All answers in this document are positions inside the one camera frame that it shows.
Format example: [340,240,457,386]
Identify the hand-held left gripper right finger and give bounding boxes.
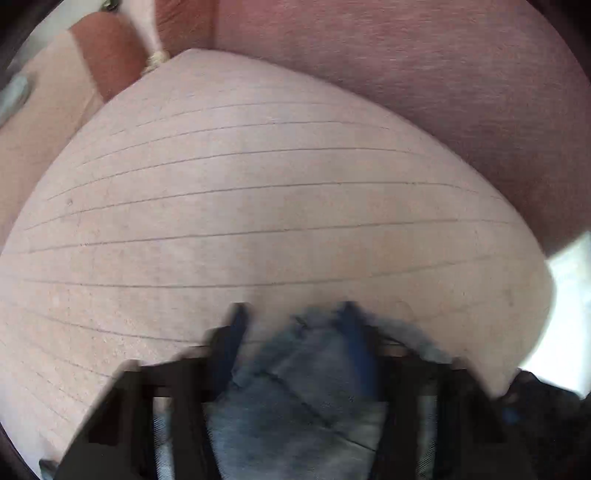
[339,301,539,480]

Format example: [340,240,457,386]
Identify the beige sofa armrest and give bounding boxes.
[0,32,105,241]

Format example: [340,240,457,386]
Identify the rust brown throw pillow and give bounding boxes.
[68,11,151,102]

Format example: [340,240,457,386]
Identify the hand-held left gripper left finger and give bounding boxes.
[54,302,252,480]

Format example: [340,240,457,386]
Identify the white tasselled cloth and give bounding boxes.
[121,0,171,77]

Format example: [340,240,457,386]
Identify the blue denim pants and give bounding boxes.
[39,302,455,480]

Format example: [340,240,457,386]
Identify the beige striped sofa seat cushion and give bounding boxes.
[0,47,555,472]

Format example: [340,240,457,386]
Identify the dark cloth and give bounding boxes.
[501,369,591,480]

